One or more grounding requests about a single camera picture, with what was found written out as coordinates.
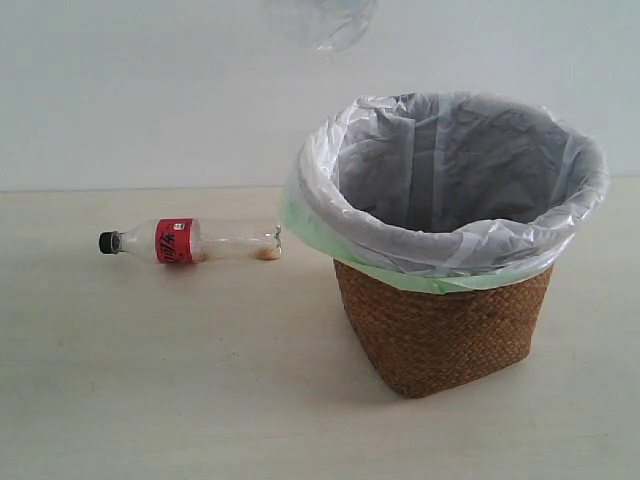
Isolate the red label cola bottle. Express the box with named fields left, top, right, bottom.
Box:
left=98, top=217, right=282, bottom=265

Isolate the white green plastic bin liner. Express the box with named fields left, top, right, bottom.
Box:
left=280, top=92, right=610, bottom=294

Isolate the green label water bottle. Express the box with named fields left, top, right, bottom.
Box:
left=279, top=0, right=379, bottom=53

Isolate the woven brown wicker basket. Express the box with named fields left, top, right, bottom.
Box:
left=334, top=262, right=552, bottom=399

